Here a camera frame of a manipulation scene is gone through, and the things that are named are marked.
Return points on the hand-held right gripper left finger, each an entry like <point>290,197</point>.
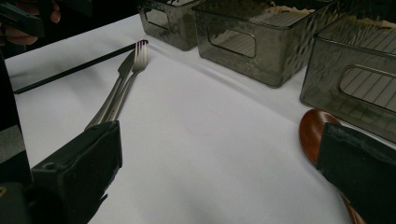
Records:
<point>77,168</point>

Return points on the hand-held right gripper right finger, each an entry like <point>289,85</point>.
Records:
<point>361,168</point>

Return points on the black chopstick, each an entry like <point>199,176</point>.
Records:
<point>93,61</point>
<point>56,76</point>

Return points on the brown wooden spoon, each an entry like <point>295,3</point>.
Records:
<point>311,133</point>

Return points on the steel fork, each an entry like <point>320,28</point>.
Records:
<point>140,62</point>

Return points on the smoky transparent plastic bin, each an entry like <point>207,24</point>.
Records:
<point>280,62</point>
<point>327,81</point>
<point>180,34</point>

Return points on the steel table knife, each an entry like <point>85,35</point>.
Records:
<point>124,68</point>

